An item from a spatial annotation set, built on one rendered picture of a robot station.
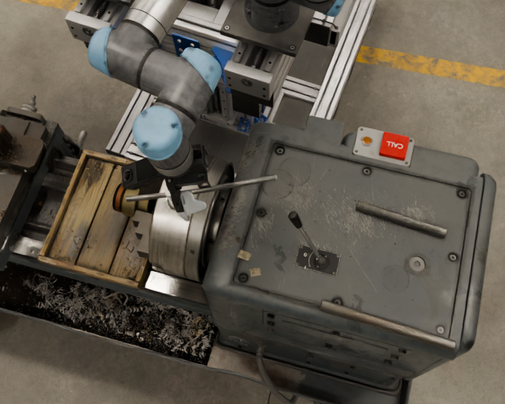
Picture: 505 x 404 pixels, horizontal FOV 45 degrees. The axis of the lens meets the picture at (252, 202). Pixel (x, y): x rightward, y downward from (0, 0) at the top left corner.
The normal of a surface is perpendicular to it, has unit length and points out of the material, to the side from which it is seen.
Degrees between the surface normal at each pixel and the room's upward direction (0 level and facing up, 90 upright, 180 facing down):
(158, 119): 10
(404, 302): 0
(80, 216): 0
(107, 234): 0
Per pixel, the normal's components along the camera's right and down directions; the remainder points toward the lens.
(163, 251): -0.23, 0.53
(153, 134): -0.07, -0.22
